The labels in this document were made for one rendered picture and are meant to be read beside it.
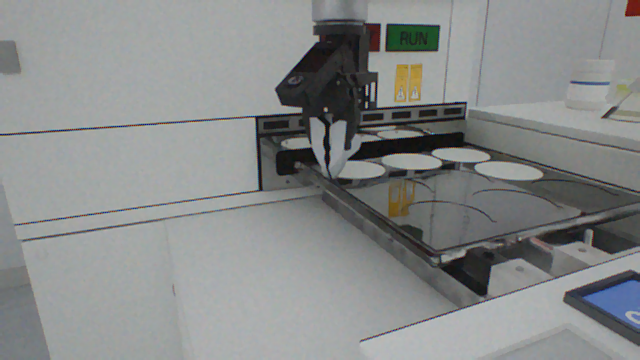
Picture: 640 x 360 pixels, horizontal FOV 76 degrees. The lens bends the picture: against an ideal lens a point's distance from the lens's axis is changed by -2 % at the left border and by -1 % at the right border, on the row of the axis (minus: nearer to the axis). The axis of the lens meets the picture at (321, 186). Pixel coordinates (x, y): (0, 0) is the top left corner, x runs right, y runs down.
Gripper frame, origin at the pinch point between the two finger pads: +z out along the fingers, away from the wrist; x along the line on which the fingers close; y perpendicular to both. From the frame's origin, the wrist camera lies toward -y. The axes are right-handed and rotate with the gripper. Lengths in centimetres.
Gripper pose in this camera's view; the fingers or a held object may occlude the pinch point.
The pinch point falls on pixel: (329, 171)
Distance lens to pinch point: 60.4
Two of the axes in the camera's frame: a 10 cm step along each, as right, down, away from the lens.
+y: 5.9, -2.6, 7.6
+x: -8.1, -1.9, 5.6
